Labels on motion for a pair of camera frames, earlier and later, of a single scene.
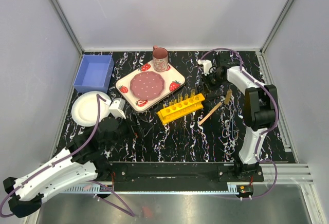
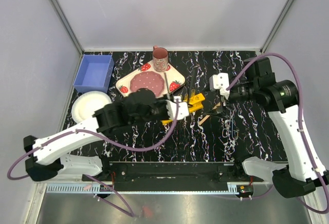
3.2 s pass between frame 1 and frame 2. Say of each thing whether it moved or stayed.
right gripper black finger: moved
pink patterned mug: stayed
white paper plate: stayed
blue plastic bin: stayed
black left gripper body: moved
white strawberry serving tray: stayed
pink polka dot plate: stayed
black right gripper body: moved
